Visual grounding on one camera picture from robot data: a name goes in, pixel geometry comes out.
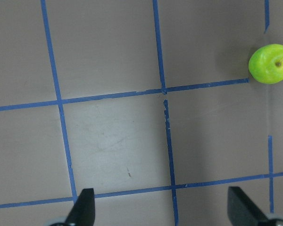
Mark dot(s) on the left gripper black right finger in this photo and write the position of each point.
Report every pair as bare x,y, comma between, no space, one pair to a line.
242,211

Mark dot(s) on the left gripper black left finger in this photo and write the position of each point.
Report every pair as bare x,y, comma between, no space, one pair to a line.
83,211

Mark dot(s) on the green apple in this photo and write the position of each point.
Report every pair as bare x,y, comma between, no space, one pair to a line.
266,64

